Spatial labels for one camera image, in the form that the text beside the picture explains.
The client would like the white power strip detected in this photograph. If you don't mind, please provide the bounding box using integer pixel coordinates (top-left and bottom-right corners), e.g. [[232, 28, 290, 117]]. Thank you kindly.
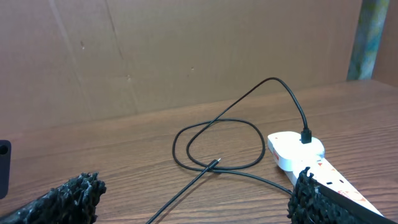
[[285, 156, 382, 216]]

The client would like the blue Galaxy smartphone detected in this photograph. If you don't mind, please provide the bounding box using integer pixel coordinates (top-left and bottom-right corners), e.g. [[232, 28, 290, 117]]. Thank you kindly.
[[0, 140, 12, 199]]

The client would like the white USB charger plug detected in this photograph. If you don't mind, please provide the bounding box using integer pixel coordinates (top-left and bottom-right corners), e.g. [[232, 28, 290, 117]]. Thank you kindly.
[[267, 131, 325, 172]]

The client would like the cardboard back panel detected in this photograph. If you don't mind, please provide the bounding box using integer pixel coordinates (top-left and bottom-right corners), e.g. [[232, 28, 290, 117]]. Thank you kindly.
[[0, 0, 398, 138]]

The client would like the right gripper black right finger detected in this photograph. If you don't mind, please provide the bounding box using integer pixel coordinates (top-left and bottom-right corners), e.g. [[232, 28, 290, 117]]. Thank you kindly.
[[287, 167, 395, 224]]

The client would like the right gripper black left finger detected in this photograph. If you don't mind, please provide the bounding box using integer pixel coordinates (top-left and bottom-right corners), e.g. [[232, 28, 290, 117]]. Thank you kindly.
[[1, 172, 106, 224]]

